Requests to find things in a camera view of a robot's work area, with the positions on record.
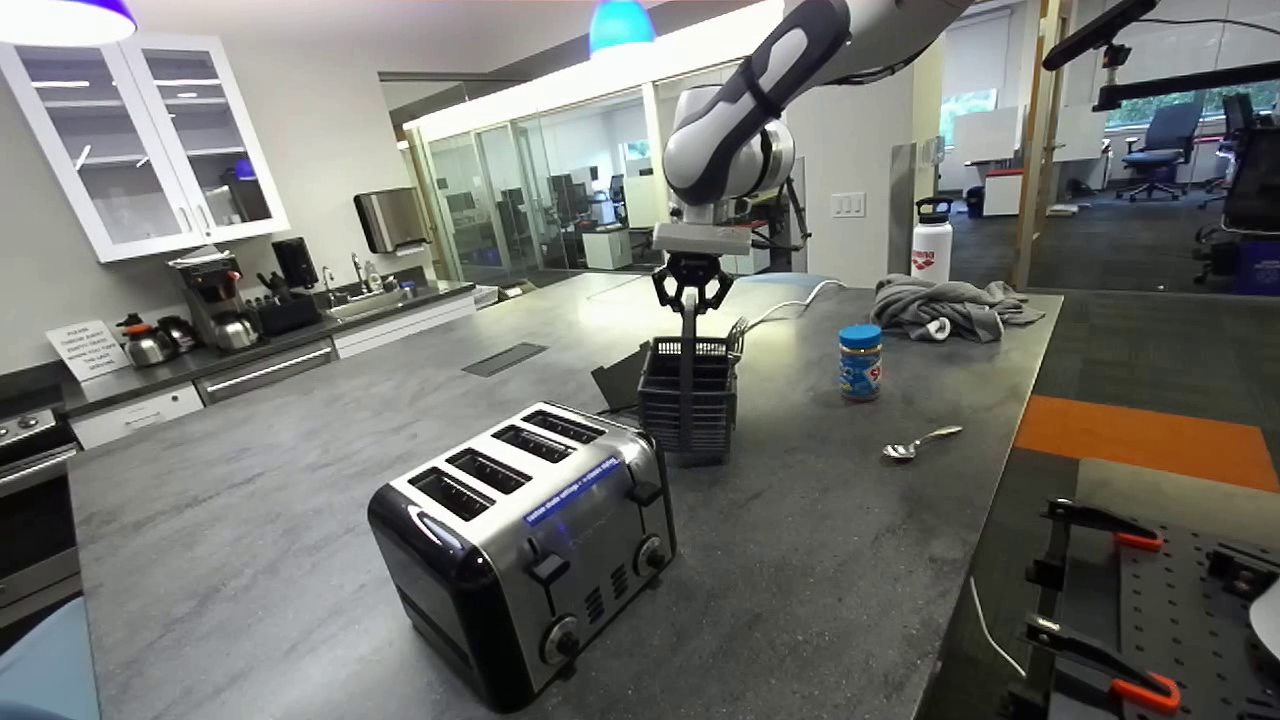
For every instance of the white printed paper sign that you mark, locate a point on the white printed paper sign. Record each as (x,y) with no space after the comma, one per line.
(85,351)

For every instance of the white glass-door wall cabinet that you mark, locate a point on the white glass-door wall cabinet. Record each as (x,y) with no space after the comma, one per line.
(123,161)

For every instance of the black silver coffee maker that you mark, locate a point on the black silver coffee maker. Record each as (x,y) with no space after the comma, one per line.
(215,284)

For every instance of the white dishwasher front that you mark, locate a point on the white dishwasher front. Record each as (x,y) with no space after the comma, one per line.
(135,417)

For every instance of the wooden post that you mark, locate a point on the wooden post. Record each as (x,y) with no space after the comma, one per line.
(1032,161)

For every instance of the dark countertop vent grille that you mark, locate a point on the dark countertop vent grille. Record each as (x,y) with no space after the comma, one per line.
(507,361)

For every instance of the black orange bar clamp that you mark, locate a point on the black orange bar clamp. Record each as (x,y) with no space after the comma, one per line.
(1093,523)
(1087,653)

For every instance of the blue office chair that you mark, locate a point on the blue office chair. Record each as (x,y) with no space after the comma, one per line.
(1164,142)

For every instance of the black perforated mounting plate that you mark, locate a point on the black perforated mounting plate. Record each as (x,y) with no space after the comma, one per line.
(1185,625)

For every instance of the blue-lidded peanut butter jar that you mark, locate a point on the blue-lidded peanut butter jar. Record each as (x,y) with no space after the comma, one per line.
(861,367)

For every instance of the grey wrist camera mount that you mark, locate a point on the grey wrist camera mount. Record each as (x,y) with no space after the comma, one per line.
(705,238)

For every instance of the silver metal spoon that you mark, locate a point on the silver metal spoon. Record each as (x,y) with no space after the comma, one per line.
(901,448)

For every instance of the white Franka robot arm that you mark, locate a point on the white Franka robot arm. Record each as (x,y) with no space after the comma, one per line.
(746,93)

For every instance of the white bottle red label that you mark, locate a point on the white bottle red label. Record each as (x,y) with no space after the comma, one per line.
(934,246)

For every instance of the black pop-up outlet box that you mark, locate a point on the black pop-up outlet box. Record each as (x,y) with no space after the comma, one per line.
(622,382)

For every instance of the silver kettle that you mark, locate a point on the silver kettle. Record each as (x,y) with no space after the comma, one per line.
(145,344)

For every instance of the steel paper towel dispenser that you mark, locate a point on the steel paper towel dispenser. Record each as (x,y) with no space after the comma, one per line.
(391,222)

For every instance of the blue pendant lamp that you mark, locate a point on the blue pendant lamp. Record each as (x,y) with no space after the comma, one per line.
(622,24)

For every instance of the black overhead camera rig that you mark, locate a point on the black overhead camera rig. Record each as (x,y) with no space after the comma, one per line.
(1107,24)

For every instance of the grey plastic cutlery holder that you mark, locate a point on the grey plastic cutlery holder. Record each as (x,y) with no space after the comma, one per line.
(687,415)

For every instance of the white wall light switch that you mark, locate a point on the white wall light switch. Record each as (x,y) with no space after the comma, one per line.
(848,204)

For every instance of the black office chair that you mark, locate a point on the black office chair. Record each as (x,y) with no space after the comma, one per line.
(1253,174)

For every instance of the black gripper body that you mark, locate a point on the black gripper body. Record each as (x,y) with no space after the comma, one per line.
(694,265)

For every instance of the light blue chair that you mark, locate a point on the light blue chair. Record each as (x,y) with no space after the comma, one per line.
(44,666)

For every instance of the white pendant lamp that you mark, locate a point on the white pendant lamp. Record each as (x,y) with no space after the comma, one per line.
(62,21)

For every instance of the silver four-slot toaster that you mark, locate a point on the silver four-slot toaster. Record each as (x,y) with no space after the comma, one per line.
(533,532)

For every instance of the black steel oven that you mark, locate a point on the black steel oven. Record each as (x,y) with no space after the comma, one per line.
(33,523)

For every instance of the black box appliance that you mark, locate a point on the black box appliance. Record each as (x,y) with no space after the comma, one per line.
(292,260)

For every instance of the grey crumpled cloth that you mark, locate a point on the grey crumpled cloth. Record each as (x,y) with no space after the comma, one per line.
(955,307)

